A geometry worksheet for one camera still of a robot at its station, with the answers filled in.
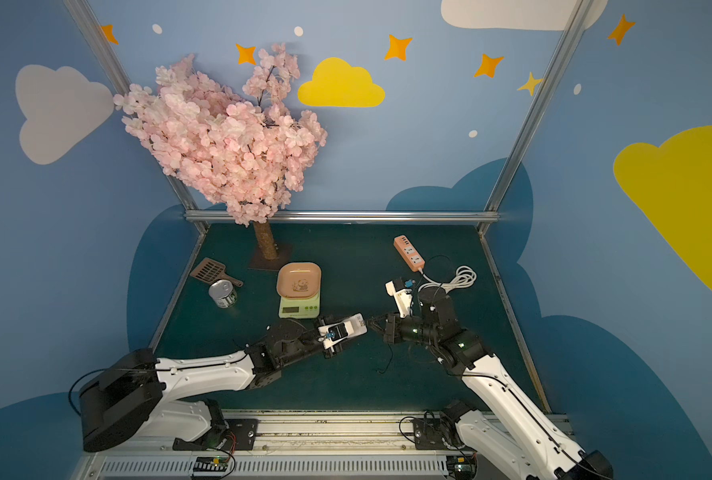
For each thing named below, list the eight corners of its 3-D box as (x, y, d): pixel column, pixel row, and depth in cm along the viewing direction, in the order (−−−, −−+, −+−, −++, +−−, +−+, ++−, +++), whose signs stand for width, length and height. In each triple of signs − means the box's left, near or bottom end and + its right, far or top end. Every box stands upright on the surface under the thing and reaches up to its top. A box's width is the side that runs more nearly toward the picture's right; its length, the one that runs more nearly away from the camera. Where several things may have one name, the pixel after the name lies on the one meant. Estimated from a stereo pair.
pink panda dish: (276, 302, 101) (272, 293, 96) (282, 272, 109) (279, 262, 104) (319, 303, 101) (318, 293, 96) (322, 272, 109) (321, 262, 104)
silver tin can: (210, 308, 98) (204, 300, 94) (218, 287, 103) (212, 279, 99) (234, 308, 98) (229, 300, 94) (240, 287, 103) (235, 279, 100)
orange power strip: (413, 273, 109) (414, 270, 107) (390, 241, 119) (391, 237, 117) (426, 268, 110) (427, 264, 109) (403, 237, 120) (403, 233, 119)
